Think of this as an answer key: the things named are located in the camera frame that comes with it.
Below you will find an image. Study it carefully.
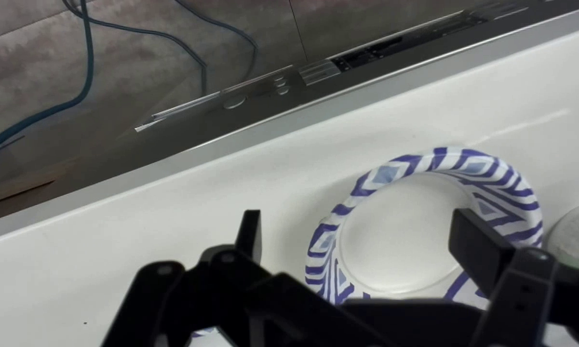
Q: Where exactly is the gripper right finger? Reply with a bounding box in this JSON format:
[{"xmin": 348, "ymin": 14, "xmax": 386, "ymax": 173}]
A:
[{"xmin": 448, "ymin": 208, "xmax": 579, "ymax": 347}]

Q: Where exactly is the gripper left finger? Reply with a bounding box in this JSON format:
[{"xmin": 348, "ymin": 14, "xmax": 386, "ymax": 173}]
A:
[{"xmin": 101, "ymin": 210, "xmax": 384, "ymax": 347}]

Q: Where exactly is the blue patterned paper plate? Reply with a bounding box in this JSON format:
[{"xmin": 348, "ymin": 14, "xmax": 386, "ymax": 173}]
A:
[{"xmin": 305, "ymin": 147, "xmax": 544, "ymax": 310}]

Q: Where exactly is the grey metal rail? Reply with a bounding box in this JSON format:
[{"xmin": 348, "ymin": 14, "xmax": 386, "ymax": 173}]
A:
[{"xmin": 134, "ymin": 0, "xmax": 574, "ymax": 133}]

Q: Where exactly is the dark blue cable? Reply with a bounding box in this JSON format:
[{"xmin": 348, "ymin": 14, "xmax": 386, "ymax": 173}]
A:
[
  {"xmin": 62, "ymin": 0, "xmax": 209, "ymax": 94},
  {"xmin": 175, "ymin": 0, "xmax": 259, "ymax": 78}
]

